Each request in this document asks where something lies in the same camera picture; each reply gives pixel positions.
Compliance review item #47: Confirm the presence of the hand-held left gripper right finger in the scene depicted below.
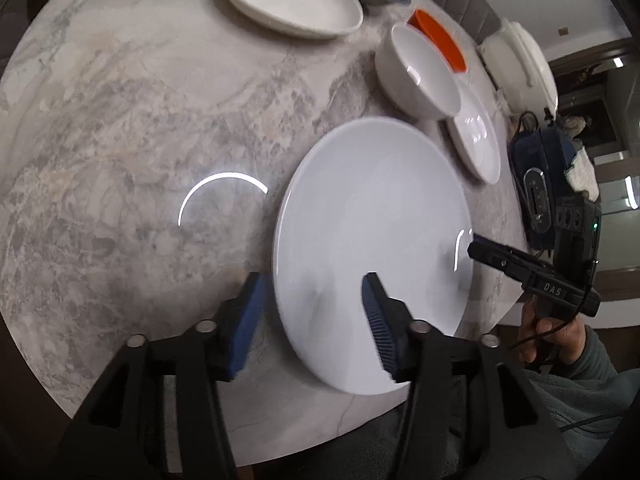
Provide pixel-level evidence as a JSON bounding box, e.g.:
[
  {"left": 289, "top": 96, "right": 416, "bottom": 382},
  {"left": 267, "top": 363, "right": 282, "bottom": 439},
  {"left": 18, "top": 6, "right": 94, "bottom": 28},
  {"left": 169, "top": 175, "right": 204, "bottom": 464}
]
[{"left": 361, "top": 271, "right": 576, "bottom": 480}]

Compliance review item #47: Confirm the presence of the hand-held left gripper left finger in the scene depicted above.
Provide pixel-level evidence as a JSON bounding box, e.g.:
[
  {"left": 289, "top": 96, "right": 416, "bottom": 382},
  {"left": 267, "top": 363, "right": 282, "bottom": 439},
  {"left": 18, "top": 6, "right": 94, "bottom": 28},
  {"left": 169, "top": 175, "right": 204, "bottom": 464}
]
[{"left": 60, "top": 272, "right": 269, "bottom": 480}]

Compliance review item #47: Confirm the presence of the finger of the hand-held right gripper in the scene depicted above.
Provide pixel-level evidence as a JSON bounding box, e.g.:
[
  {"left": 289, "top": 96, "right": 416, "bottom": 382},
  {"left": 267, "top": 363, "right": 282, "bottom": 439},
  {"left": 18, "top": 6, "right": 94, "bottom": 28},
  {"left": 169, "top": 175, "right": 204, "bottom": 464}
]
[
  {"left": 467, "top": 243, "right": 532, "bottom": 282},
  {"left": 473, "top": 233, "right": 553, "bottom": 267}
]

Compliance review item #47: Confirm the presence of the large white plate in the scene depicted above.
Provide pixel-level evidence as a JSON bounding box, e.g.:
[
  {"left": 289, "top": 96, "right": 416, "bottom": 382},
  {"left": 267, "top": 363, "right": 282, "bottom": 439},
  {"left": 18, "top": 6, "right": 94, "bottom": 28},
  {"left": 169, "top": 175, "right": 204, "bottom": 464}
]
[{"left": 272, "top": 116, "right": 476, "bottom": 395}]

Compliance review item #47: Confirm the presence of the orange bowl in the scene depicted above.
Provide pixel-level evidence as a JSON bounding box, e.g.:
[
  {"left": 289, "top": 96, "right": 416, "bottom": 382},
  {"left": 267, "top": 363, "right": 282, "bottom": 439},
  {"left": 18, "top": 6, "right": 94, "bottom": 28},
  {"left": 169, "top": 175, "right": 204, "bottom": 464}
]
[{"left": 406, "top": 9, "right": 468, "bottom": 75}]

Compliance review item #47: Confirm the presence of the person's right forearm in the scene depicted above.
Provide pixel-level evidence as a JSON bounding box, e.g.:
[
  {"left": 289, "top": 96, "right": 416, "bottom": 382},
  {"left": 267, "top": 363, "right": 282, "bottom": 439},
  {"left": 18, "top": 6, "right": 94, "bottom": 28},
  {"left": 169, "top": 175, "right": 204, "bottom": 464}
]
[{"left": 550, "top": 326, "right": 628, "bottom": 411}]

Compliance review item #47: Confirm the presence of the person's right hand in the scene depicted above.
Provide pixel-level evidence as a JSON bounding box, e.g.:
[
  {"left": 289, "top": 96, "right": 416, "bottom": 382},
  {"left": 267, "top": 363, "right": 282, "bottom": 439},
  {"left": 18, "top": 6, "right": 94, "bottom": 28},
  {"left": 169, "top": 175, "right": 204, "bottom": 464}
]
[{"left": 517, "top": 302, "right": 587, "bottom": 367}]

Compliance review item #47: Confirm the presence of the white cloth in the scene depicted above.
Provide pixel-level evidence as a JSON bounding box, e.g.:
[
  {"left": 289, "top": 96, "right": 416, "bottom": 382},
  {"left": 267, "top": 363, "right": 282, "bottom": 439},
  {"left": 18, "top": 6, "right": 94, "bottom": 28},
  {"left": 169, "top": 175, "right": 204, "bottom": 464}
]
[{"left": 564, "top": 147, "right": 600, "bottom": 200}]

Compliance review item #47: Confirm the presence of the dark blue appliance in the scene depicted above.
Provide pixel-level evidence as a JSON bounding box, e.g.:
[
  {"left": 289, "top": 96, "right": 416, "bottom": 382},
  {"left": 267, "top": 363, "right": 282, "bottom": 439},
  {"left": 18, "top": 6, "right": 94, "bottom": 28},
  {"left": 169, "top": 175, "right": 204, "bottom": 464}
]
[{"left": 507, "top": 112, "right": 581, "bottom": 252}]

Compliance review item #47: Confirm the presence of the small white plate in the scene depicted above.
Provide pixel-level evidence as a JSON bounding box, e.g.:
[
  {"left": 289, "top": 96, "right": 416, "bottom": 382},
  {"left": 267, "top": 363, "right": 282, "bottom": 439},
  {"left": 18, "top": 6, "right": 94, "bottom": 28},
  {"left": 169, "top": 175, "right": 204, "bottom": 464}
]
[{"left": 445, "top": 77, "right": 502, "bottom": 185}]

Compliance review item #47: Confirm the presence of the dark wooden cabinet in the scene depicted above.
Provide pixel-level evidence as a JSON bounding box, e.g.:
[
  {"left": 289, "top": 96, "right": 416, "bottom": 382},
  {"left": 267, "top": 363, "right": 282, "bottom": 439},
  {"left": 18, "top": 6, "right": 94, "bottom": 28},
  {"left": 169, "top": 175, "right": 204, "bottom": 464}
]
[{"left": 547, "top": 40, "right": 640, "bottom": 161}]

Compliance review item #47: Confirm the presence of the white rice cooker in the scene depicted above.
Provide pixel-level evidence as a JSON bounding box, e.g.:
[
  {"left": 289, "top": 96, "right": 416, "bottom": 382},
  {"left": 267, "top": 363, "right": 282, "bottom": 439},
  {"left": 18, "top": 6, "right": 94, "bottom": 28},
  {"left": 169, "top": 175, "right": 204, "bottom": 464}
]
[{"left": 476, "top": 18, "right": 559, "bottom": 117}]

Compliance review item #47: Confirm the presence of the person's grey-green sweater torso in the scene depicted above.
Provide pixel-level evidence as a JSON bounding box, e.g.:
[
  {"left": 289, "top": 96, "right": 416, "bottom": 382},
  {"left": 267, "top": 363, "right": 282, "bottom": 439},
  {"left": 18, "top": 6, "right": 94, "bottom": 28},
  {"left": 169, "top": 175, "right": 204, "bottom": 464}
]
[{"left": 345, "top": 370, "right": 628, "bottom": 480}]

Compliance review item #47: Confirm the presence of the white bowl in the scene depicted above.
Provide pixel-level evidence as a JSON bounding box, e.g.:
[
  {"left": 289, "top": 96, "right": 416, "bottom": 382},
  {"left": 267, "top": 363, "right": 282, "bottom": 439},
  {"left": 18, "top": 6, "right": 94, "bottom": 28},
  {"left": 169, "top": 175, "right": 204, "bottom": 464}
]
[{"left": 375, "top": 22, "right": 462, "bottom": 122}]

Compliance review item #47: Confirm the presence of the grey upholstered chair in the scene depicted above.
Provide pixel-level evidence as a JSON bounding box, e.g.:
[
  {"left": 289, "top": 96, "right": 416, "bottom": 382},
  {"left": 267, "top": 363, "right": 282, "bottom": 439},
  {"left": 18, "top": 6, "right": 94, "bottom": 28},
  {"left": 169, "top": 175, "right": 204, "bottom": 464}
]
[{"left": 421, "top": 0, "right": 502, "bottom": 46}]

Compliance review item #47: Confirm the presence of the black cable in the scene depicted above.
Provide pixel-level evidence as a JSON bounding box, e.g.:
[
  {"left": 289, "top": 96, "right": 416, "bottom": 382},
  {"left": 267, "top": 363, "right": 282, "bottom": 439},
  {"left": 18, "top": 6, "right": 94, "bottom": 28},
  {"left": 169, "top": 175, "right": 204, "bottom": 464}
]
[{"left": 515, "top": 257, "right": 601, "bottom": 367}]

